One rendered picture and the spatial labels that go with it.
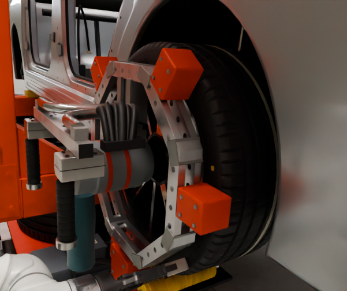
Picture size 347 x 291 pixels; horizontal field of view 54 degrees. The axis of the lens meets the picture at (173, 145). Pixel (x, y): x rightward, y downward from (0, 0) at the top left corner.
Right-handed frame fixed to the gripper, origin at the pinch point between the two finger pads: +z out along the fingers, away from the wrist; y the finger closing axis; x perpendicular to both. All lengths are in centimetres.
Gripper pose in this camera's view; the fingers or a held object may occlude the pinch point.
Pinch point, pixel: (174, 267)
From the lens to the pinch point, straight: 90.5
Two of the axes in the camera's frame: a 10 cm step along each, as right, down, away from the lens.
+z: 8.4, -0.9, 5.3
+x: -3.3, -8.6, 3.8
